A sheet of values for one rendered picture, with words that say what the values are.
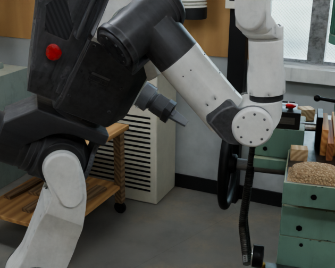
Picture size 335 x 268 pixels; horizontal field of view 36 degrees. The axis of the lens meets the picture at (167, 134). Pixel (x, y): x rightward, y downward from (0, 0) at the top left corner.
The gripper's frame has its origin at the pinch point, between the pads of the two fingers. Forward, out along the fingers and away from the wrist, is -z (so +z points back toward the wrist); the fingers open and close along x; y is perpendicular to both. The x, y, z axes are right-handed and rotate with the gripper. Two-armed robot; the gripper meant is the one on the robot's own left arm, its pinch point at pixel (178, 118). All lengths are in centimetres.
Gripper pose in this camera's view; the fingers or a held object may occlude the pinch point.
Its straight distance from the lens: 167.0
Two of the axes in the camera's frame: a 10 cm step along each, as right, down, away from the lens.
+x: 0.9, -2.1, -9.7
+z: -8.3, -5.6, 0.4
